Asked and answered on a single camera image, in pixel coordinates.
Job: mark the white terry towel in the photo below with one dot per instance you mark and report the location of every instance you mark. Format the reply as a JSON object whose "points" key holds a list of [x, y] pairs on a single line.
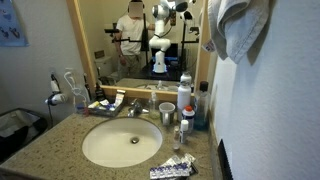
{"points": [[240, 30]]}

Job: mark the clear soap dispenser bottle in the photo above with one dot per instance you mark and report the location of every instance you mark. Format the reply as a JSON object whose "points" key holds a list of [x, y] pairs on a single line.
{"points": [[154, 110]]}

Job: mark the tall white bottle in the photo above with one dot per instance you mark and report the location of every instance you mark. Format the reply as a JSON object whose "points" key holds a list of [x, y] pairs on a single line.
{"points": [[184, 96]]}

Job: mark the grey ceramic mug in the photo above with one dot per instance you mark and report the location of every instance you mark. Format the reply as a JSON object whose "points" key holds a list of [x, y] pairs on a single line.
{"points": [[166, 115]]}

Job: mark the chrome faucet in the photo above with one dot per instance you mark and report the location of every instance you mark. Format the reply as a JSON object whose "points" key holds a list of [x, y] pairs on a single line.
{"points": [[135, 108]]}

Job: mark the white can orange cap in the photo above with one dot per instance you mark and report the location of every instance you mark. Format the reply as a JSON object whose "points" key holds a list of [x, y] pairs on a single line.
{"points": [[188, 116]]}

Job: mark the white toothpaste tube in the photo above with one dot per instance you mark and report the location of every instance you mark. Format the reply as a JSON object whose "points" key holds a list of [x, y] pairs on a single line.
{"points": [[119, 98]]}

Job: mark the blue mouthwash bottle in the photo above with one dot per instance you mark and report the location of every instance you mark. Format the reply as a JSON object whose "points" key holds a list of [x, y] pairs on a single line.
{"points": [[201, 113]]}

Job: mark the small white bottle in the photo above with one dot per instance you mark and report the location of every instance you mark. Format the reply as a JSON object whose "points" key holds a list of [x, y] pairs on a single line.
{"points": [[184, 131]]}

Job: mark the small clear bottle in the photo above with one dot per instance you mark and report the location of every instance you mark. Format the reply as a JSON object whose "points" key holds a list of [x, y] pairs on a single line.
{"points": [[176, 140]]}

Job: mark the dark glass bottle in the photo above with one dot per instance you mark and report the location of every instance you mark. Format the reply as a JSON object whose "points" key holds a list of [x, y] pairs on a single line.
{"points": [[100, 95]]}

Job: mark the toiletries tray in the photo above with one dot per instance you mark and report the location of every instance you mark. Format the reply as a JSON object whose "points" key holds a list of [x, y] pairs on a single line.
{"points": [[103, 111]]}

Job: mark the white oval sink basin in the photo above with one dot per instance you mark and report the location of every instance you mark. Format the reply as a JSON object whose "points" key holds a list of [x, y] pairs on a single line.
{"points": [[113, 146]]}

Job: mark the small red tube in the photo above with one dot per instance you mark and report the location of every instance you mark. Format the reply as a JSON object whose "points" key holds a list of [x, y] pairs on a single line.
{"points": [[86, 111]]}

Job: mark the white hair dryer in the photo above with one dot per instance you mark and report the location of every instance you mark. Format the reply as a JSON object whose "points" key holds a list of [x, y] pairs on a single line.
{"points": [[56, 98]]}

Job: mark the wood framed wall mirror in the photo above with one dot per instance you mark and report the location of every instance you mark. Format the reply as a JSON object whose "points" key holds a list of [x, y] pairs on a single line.
{"points": [[140, 92]]}

